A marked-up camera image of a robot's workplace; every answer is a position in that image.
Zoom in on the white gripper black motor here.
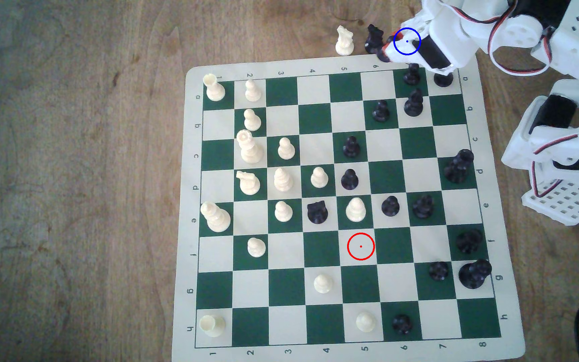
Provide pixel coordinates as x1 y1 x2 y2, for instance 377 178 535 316
382 0 479 72

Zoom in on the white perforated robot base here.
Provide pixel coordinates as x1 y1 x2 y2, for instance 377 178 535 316
521 178 579 225

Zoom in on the green white chess board mat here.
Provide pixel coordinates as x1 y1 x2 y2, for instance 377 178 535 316
171 48 526 362

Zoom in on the black knight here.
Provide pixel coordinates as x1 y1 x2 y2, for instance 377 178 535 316
364 24 385 54
307 200 329 224

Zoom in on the white knight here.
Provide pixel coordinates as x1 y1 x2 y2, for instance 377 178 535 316
236 170 261 196
335 25 355 56

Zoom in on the black bishop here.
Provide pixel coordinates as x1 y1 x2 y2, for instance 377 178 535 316
403 89 424 117

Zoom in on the black queen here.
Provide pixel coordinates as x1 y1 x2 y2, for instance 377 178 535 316
443 149 475 184

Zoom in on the black pawn e7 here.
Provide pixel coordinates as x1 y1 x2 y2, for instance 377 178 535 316
412 195 435 220

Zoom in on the white bishop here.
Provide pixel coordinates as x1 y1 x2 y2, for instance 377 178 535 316
273 167 294 192

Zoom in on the white queen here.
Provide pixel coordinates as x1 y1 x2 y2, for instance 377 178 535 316
236 129 264 165

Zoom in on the white rook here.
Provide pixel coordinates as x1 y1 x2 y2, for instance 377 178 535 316
203 73 226 102
199 315 226 338

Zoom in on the black king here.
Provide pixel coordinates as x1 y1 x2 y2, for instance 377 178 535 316
458 259 493 290

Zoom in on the white king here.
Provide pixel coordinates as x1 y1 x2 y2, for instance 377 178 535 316
200 201 231 233

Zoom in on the red black servo cable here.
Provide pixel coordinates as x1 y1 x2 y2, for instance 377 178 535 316
530 161 564 199

